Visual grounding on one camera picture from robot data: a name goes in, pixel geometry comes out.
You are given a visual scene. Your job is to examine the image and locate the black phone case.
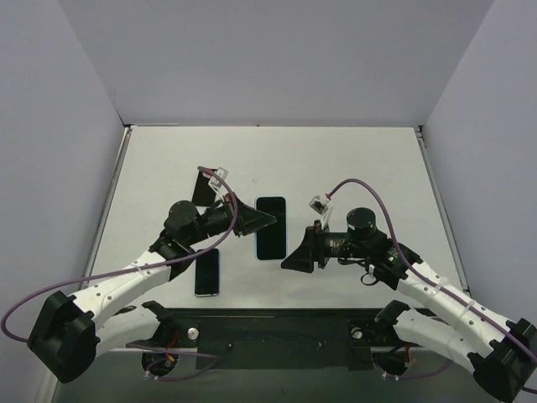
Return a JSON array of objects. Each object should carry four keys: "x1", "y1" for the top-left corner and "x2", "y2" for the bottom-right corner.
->
[{"x1": 191, "y1": 171, "x2": 217, "y2": 207}]

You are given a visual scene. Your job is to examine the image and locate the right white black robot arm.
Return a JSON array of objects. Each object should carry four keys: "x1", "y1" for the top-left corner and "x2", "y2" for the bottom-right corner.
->
[{"x1": 281, "y1": 207, "x2": 536, "y2": 402}]

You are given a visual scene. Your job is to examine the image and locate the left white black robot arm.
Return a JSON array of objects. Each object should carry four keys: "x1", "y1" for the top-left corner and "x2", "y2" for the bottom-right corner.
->
[{"x1": 27, "y1": 195, "x2": 277, "y2": 383}]

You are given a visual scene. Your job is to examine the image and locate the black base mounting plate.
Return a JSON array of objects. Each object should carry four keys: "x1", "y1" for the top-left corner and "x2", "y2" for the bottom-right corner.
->
[{"x1": 139, "y1": 307, "x2": 412, "y2": 370}]

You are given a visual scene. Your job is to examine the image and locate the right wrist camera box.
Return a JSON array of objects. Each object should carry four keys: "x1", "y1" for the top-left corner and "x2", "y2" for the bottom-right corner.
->
[{"x1": 309, "y1": 195, "x2": 330, "y2": 216}]

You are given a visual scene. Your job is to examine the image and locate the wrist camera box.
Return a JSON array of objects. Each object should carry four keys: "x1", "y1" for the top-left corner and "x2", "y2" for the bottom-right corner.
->
[
  {"x1": 208, "y1": 167, "x2": 229, "y2": 191},
  {"x1": 309, "y1": 195, "x2": 330, "y2": 216}
]

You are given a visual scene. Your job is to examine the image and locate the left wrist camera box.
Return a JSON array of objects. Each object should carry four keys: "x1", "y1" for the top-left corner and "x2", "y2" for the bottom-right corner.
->
[{"x1": 208, "y1": 167, "x2": 229, "y2": 191}]

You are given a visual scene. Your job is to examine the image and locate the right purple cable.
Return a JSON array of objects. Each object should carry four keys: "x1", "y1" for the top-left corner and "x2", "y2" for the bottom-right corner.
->
[{"x1": 325, "y1": 179, "x2": 537, "y2": 364}]

